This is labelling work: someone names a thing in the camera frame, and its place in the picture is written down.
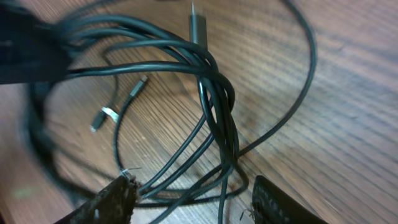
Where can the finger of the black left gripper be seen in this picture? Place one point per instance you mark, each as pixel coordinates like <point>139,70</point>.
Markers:
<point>30,50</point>

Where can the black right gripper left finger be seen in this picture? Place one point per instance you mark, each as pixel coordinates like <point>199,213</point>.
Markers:
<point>113,204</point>

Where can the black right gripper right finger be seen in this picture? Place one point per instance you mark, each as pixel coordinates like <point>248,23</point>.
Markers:
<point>271,205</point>

